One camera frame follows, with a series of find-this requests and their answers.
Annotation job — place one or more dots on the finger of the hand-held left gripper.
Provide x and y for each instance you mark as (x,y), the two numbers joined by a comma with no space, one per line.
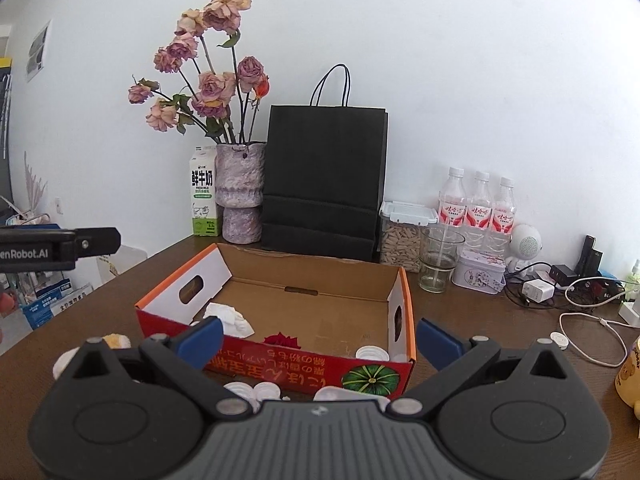
(100,242)

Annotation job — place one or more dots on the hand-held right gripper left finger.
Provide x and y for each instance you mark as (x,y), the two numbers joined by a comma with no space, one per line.
(202,341)

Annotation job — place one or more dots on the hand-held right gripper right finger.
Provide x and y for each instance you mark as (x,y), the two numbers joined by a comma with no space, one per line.
(439,342)

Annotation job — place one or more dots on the white tissue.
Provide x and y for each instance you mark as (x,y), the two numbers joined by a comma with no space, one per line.
(230,319)

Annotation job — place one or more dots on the white plastic lid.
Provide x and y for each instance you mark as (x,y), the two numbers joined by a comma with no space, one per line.
(264,392)
(237,390)
(372,353)

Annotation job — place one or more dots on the yellow and white plush toy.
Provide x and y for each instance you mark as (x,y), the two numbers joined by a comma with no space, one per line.
(117,341)

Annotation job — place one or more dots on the white cotton swab box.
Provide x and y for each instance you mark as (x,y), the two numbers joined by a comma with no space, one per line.
(350,396)

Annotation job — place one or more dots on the red and orange cardboard box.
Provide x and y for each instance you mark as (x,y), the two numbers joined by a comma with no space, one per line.
(310,295)

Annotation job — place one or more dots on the clear seed storage container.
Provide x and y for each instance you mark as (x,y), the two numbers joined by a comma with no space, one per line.
(400,245)

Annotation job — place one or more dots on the white ribbed box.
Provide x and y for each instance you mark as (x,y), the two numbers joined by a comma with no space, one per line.
(130,260)

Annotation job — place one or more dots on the cluttered storage cart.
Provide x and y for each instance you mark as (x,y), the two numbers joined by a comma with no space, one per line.
(50,302)

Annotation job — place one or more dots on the pale dried pampas grass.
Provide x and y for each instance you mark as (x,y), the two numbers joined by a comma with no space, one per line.
(35,185)

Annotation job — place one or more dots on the clear drinking glass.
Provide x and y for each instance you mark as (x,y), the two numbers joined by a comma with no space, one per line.
(440,265)

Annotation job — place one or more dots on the floral tin box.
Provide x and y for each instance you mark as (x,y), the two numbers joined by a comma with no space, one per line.
(477,272)

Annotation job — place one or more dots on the red fabric flower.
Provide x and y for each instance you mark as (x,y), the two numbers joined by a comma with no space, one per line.
(282,341)

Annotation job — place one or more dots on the white charger plug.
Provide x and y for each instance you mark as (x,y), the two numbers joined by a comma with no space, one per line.
(537,291)

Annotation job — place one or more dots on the white and green milk carton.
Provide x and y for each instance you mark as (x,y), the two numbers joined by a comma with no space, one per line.
(202,195)

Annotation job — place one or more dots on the white round speaker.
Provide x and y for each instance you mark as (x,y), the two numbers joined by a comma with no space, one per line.
(526,245)

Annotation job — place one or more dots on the red label water bottle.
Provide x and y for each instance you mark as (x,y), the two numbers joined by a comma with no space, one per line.
(504,212)
(480,210)
(452,205)

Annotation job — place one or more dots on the black charger block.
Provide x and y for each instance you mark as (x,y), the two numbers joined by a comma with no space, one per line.
(564,275)

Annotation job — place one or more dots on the mottled purple vase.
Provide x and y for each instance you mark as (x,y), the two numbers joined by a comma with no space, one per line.
(240,185)

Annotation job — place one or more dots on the black upright device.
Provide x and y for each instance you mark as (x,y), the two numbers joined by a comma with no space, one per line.
(589,255)

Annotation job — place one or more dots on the dried pink rose bouquet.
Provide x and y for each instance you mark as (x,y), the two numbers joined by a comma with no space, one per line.
(212,85)

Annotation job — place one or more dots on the yellow mug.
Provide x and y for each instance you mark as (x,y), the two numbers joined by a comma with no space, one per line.
(630,375)

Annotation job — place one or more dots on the white power strip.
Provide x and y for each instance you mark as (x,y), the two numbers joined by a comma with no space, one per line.
(631,312)

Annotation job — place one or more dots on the black paper bag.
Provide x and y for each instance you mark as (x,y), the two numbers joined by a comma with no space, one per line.
(325,175)

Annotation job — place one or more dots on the pale green spray bottle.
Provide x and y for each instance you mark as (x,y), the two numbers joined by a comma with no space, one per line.
(635,275)

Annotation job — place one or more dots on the white wall outlet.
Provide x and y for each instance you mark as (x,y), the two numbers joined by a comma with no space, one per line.
(58,206)

